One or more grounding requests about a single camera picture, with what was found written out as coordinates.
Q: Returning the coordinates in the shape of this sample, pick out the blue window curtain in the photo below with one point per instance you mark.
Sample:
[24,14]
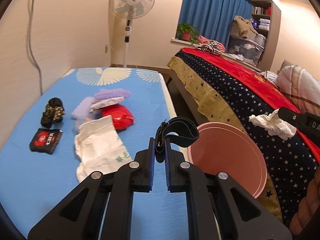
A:
[213,18]

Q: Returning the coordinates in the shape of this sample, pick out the white paper bag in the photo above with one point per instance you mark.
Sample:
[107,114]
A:
[99,148]

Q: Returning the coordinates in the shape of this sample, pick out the clear plastic storage box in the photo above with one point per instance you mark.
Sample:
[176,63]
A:
[250,51]

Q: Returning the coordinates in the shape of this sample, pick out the plaid pillow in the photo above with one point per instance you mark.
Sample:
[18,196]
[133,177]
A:
[300,87]

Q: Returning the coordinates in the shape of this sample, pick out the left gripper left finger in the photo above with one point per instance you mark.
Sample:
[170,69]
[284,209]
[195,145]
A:
[100,207]

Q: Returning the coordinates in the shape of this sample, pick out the pink cloth on sill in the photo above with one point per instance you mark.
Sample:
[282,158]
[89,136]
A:
[214,43]

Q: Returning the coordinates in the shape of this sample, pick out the white paper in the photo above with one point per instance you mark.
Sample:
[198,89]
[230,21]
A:
[105,103]

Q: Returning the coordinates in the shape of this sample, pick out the white standing fan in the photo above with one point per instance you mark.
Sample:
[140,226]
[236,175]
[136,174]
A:
[130,10]

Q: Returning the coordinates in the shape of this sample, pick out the black elastic band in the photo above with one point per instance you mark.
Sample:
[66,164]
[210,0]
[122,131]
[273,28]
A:
[179,130]

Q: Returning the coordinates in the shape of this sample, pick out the wooden bookshelf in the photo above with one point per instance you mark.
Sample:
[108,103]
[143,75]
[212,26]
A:
[268,16]

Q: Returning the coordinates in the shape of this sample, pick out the beige jacket on box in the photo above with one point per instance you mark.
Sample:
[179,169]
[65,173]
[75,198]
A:
[243,28]

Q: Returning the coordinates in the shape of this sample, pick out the zebra striped cloth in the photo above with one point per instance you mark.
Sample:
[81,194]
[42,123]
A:
[209,49]

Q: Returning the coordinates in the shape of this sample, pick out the potted green plant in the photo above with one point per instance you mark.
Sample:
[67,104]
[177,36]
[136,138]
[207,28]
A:
[187,32]

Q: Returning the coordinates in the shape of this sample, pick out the black red snack wrapper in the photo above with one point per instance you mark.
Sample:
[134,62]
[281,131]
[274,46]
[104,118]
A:
[45,140]

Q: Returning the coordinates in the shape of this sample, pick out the red bed blanket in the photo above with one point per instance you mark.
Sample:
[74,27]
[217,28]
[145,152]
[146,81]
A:
[228,92]

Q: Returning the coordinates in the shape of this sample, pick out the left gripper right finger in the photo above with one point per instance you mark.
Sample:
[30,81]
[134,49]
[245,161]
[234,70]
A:
[217,206]

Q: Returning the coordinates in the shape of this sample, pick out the pink plastic trash bin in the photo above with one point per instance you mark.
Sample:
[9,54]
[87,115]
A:
[224,148]

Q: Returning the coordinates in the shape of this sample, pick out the red package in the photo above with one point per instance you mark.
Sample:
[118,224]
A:
[121,116]

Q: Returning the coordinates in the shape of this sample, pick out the purple foam net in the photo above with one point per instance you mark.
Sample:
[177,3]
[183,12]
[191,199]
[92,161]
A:
[111,93]

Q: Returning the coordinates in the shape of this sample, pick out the lilac foam sheet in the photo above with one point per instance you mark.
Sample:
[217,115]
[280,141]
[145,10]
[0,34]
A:
[83,113]

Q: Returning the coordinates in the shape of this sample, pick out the black gold scrunchie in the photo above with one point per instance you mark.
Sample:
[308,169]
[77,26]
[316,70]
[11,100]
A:
[53,113]

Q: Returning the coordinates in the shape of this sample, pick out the person's right hand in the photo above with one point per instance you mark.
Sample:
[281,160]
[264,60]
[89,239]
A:
[307,207]

